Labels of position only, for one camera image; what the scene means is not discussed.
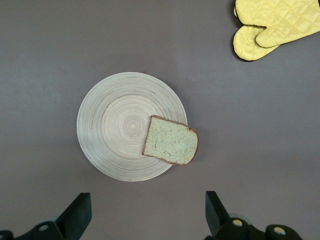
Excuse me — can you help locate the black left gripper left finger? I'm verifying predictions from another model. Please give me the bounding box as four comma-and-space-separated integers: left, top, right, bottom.
0, 192, 92, 240

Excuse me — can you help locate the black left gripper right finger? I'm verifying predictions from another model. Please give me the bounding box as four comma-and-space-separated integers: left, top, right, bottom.
204, 191, 304, 240

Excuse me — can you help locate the slice of toast bread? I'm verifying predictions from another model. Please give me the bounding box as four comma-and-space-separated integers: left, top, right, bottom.
141, 114, 200, 166

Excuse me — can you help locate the round light wooden plate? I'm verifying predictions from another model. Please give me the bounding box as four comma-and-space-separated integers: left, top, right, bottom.
76, 72, 188, 183

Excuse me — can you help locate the yellow quilted oven mitt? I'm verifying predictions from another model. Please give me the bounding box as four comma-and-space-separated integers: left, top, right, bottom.
232, 6, 283, 62
234, 0, 320, 49

